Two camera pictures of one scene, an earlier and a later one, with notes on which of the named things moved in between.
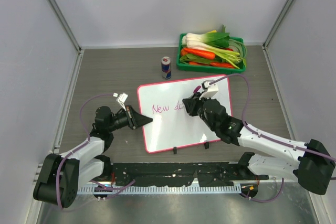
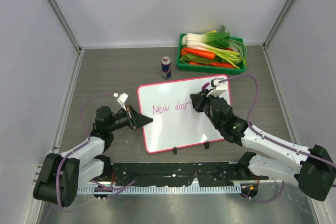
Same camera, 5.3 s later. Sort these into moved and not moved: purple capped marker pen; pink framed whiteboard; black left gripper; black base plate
Moved: purple capped marker pen
Not moved: black left gripper; black base plate; pink framed whiteboard
